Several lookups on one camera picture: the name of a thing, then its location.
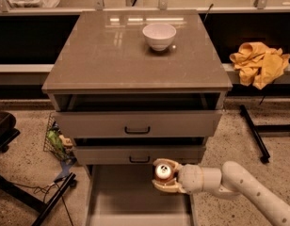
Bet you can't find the black metal stand leg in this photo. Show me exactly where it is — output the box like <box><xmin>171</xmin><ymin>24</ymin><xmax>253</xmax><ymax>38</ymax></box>
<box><xmin>239</xmin><ymin>105</ymin><xmax>290</xmax><ymax>164</ymax></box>

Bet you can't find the grey drawer cabinet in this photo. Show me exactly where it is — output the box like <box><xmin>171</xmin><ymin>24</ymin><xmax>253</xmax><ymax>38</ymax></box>
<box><xmin>41</xmin><ymin>9</ymin><xmax>234</xmax><ymax>226</ymax></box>

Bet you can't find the top grey drawer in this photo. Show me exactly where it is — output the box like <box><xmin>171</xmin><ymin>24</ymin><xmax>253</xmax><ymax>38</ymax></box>
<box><xmin>53</xmin><ymin>111</ymin><xmax>221</xmax><ymax>138</ymax></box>

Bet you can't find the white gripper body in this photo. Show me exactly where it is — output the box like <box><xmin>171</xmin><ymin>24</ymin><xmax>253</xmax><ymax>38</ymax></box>
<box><xmin>178</xmin><ymin>164</ymin><xmax>203</xmax><ymax>194</ymax></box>

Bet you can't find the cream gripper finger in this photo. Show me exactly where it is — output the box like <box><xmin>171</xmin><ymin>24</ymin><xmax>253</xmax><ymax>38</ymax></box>
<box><xmin>153</xmin><ymin>158</ymin><xmax>183</xmax><ymax>172</ymax></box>
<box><xmin>152</xmin><ymin>179</ymin><xmax>185</xmax><ymax>193</ymax></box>

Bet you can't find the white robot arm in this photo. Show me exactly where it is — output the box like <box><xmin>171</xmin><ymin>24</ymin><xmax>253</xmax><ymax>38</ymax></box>
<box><xmin>153</xmin><ymin>158</ymin><xmax>290</xmax><ymax>226</ymax></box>

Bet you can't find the black floor cable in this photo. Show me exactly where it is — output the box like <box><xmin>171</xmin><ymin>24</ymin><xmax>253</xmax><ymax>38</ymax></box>
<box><xmin>12</xmin><ymin>181</ymin><xmax>75</xmax><ymax>226</ymax></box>

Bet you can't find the white ceramic bowl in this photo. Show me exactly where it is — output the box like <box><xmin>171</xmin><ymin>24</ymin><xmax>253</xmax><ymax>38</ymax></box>
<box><xmin>142</xmin><ymin>24</ymin><xmax>176</xmax><ymax>51</ymax></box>

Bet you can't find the yellow crumpled cloth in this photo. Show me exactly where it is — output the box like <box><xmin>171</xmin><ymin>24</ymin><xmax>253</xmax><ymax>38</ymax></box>
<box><xmin>230</xmin><ymin>42</ymin><xmax>290</xmax><ymax>89</ymax></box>

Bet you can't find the middle grey drawer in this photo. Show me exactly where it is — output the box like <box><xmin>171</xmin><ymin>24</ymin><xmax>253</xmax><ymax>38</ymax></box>
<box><xmin>73</xmin><ymin>145</ymin><xmax>205</xmax><ymax>165</ymax></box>

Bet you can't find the wire basket with items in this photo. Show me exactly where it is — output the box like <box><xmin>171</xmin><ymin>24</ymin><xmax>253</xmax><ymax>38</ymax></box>
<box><xmin>43</xmin><ymin>115</ymin><xmax>74</xmax><ymax>161</ymax></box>

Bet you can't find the red coke can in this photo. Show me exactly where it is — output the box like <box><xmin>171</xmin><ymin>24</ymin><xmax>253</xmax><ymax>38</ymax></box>
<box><xmin>154</xmin><ymin>162</ymin><xmax>174</xmax><ymax>183</ymax></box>

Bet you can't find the black chair base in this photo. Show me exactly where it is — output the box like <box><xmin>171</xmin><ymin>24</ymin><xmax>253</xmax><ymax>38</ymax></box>
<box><xmin>0</xmin><ymin>110</ymin><xmax>79</xmax><ymax>226</ymax></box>

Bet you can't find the open bottom grey drawer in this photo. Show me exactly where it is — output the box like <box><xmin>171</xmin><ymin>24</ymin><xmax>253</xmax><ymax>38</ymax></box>
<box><xmin>85</xmin><ymin>164</ymin><xmax>197</xmax><ymax>226</ymax></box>

